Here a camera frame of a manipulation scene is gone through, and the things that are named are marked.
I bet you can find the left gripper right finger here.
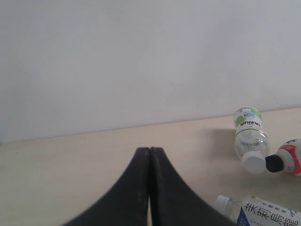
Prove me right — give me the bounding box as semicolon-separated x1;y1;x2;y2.
150;147;235;226

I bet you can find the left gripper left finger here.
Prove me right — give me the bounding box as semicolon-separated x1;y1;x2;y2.
65;147;151;226

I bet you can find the green label clear bottle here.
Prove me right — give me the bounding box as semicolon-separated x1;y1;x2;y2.
234;106;269;174

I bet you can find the pink label black-cap bottle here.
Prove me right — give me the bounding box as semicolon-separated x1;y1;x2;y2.
265;139;301;176

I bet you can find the Suntory white label bottle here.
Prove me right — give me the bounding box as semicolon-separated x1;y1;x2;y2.
214;195;301;226

